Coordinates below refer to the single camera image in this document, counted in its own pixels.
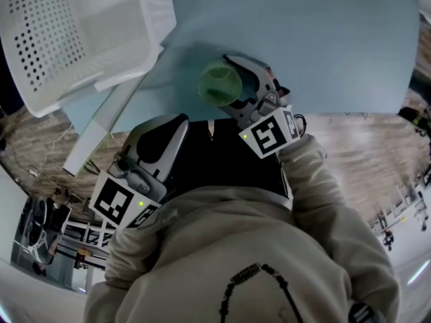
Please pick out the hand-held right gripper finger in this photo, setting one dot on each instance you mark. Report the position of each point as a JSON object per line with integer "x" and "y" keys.
{"x": 256, "y": 72}
{"x": 244, "y": 113}

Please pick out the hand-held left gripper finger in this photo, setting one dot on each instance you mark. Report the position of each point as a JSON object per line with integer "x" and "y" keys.
{"x": 175, "y": 160}
{"x": 133, "y": 141}

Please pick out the person's right forearm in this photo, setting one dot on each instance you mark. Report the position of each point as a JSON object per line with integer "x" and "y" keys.
{"x": 313, "y": 187}

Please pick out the white perforated plastic basket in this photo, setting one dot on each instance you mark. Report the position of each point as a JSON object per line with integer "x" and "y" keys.
{"x": 111, "y": 25}

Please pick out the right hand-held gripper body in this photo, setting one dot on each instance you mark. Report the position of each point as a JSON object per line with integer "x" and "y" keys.
{"x": 269, "y": 133}

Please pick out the person's left forearm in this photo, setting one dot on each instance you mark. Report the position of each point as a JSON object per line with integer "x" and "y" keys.
{"x": 134, "y": 244}

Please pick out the green book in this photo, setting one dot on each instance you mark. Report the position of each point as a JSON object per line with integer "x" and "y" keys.
{"x": 85, "y": 151}

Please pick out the translucent green cup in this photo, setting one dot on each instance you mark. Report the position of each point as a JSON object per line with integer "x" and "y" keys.
{"x": 219, "y": 86}

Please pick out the person's beige hoodie torso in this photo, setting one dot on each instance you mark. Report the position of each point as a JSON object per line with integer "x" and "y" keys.
{"x": 242, "y": 247}

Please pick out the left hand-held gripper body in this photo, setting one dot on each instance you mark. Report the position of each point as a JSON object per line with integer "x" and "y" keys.
{"x": 114, "y": 197}

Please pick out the light blue table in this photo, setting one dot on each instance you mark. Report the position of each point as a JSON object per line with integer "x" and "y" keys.
{"x": 303, "y": 45}

